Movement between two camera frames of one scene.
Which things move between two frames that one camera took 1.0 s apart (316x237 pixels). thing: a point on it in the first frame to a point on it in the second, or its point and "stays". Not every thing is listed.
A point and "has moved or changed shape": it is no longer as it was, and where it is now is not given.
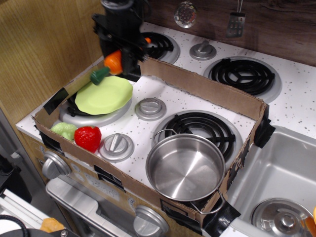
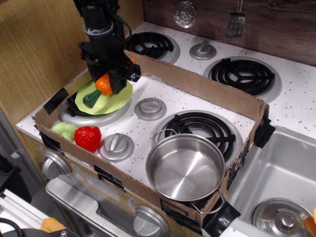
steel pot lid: [279, 217] stays
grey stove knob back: [203, 51] stays
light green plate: [105, 98] stays
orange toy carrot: [113, 64] has moved or changed shape
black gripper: [122, 27] to [106, 43]
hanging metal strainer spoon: [185, 14] stays
